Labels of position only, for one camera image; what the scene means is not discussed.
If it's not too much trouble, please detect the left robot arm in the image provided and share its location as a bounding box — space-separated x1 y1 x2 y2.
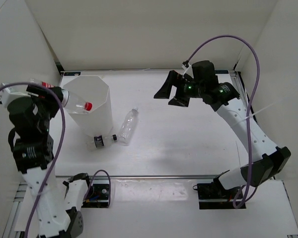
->
6 82 94 238

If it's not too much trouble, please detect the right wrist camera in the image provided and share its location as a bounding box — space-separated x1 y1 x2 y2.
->
182 60 193 81

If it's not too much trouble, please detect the aluminium table rail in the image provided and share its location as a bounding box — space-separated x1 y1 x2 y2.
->
55 175 229 179

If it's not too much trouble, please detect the clear bottle blue label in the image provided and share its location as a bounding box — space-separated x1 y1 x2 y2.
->
86 134 117 151

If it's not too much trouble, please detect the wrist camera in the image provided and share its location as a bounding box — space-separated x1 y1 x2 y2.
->
0 87 29 108
182 60 193 81

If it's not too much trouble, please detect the clear bottle red cap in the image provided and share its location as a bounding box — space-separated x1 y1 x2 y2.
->
62 89 93 114

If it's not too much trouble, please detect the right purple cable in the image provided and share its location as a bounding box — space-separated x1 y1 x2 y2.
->
183 35 261 208

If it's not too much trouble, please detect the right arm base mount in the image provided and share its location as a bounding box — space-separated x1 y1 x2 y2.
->
192 176 240 210

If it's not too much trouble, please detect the clear bottle white cap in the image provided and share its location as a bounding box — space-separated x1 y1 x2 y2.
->
117 107 139 146

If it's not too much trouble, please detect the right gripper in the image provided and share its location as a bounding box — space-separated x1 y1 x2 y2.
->
153 71 204 108

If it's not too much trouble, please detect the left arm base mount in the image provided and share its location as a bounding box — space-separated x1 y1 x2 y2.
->
63 170 111 211

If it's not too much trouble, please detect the white octagonal bin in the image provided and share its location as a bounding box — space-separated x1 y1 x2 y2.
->
61 75 113 137

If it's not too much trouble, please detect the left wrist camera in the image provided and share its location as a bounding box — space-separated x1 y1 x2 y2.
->
0 87 29 108

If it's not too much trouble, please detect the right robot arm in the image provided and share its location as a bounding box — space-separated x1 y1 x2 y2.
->
154 60 291 198

